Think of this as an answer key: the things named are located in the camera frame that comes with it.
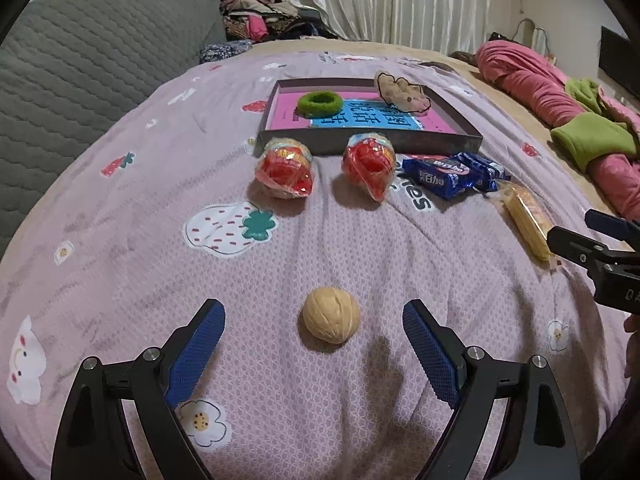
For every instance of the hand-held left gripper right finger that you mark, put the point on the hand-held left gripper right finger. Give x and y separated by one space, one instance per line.
432 355

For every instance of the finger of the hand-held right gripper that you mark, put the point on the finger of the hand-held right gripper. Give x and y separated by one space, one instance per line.
575 247
612 225

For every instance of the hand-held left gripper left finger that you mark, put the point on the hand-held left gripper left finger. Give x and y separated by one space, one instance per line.
197 355

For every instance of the yellow cracker packet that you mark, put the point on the yellow cracker packet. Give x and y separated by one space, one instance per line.
527 222

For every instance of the walnut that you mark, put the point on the walnut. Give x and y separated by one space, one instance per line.
331 315

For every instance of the blue cookie packet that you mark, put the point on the blue cookie packet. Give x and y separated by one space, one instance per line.
437 176
485 170

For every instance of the red chocolate egg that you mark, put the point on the red chocolate egg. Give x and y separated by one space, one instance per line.
369 165
285 170

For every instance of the shallow dark cardboard box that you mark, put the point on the shallow dark cardboard box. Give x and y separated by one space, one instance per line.
370 141

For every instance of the person's right hand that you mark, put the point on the person's right hand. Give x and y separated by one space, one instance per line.
633 340

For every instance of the green cloth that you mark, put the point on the green cloth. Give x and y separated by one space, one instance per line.
592 137

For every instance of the pink strawberry printed blanket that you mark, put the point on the pink strawberry printed blanket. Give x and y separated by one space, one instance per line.
150 260

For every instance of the pink quilt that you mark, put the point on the pink quilt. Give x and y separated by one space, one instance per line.
530 85

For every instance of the black television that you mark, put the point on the black television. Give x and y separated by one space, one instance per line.
614 57

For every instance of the beige plush cookie toy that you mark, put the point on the beige plush cookie toy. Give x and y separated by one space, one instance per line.
400 91

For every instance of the pink and blue book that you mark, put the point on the pink and blue book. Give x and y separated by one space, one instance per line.
360 120

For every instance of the green hair scrunchie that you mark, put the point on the green hair scrunchie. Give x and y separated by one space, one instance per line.
306 106

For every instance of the grey quilted headboard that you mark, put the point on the grey quilted headboard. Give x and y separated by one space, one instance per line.
90 75

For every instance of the blue floral cloth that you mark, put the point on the blue floral cloth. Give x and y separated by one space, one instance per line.
225 51

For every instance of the white curtain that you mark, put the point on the white curtain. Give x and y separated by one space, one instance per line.
390 0

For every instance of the pile of clothes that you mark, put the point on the pile of clothes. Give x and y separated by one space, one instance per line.
260 15

